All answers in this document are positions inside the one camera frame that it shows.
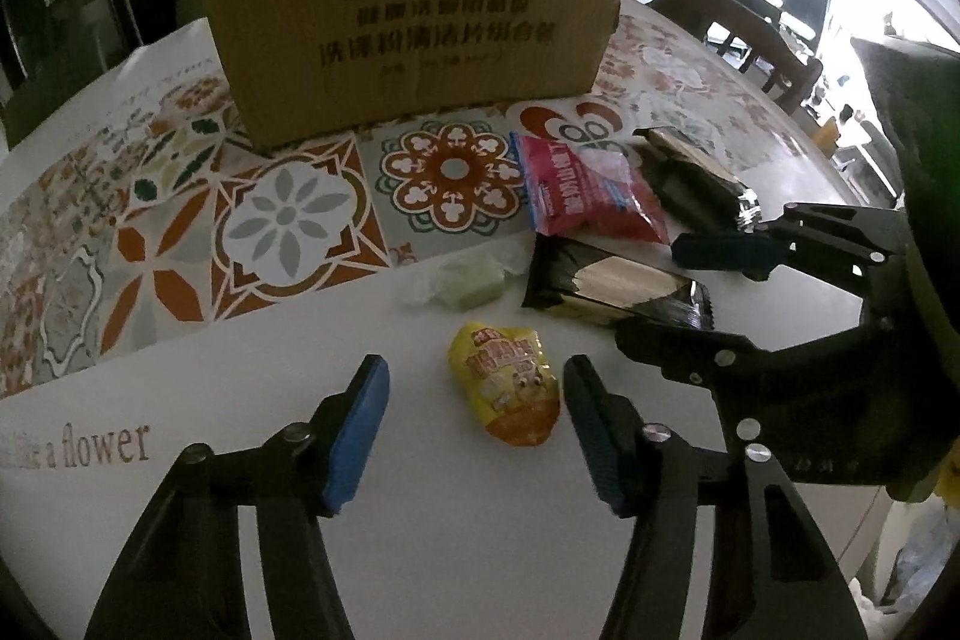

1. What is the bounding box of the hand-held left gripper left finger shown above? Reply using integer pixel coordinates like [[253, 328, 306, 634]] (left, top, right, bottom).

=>
[[82, 353, 391, 640]]

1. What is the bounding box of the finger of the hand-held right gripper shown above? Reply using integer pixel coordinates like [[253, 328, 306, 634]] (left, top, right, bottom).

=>
[[615, 314, 878, 405], [670, 201, 912, 307]]

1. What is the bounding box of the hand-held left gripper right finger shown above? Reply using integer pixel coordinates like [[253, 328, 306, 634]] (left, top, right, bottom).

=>
[[562, 353, 860, 640]]

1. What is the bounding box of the dark green snack packet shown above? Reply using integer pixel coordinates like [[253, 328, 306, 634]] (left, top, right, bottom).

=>
[[634, 126, 762, 232]]

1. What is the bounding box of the black biscuit snack packet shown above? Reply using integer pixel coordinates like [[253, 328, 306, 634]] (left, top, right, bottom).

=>
[[523, 235, 713, 330]]

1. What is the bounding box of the small yellow snack packet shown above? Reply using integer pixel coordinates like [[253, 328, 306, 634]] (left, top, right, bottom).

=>
[[448, 323, 562, 447]]

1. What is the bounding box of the pink red snack packet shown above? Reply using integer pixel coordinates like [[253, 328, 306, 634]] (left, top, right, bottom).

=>
[[510, 131, 670, 245]]

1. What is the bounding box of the brown cardboard box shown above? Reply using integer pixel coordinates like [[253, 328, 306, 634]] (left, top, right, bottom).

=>
[[190, 0, 646, 150]]

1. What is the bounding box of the pale green wrapped candy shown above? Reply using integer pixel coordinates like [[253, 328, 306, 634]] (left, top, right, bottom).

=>
[[397, 254, 526, 311]]

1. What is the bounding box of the dark wooden chair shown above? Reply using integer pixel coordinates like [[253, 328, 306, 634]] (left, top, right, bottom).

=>
[[656, 0, 822, 112]]

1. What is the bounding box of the white floral patterned tablecloth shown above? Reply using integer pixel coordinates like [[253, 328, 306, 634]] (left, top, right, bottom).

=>
[[0, 0, 901, 640]]

